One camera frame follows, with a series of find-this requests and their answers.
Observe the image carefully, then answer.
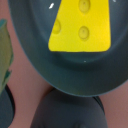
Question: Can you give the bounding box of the dark round pot lid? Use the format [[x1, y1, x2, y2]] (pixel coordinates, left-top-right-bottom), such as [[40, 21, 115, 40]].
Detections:
[[30, 90, 108, 128]]

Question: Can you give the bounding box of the brown wooden tray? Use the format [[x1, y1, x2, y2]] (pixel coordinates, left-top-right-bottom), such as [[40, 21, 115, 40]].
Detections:
[[0, 0, 128, 128]]

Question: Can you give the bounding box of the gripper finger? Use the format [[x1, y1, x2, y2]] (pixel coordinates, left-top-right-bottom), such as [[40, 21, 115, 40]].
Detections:
[[0, 19, 14, 94]]

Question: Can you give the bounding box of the yellow cheese wedge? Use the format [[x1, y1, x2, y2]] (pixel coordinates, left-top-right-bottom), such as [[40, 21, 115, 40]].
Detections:
[[48, 0, 111, 52]]

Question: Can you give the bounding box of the grey frying pan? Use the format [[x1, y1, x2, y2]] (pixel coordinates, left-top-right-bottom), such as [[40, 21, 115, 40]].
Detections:
[[8, 0, 128, 97]]

